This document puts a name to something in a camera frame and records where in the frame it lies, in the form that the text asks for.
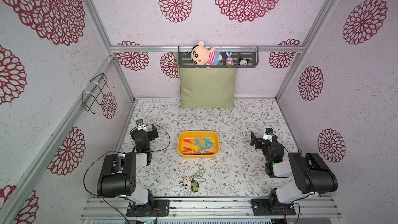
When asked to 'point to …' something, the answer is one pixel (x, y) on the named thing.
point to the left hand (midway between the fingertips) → (146, 127)
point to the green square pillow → (203, 88)
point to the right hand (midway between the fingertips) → (260, 130)
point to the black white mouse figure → (242, 61)
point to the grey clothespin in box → (199, 152)
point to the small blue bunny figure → (229, 60)
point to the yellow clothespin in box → (193, 146)
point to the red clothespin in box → (186, 149)
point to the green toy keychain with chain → (195, 185)
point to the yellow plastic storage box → (198, 144)
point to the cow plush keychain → (186, 182)
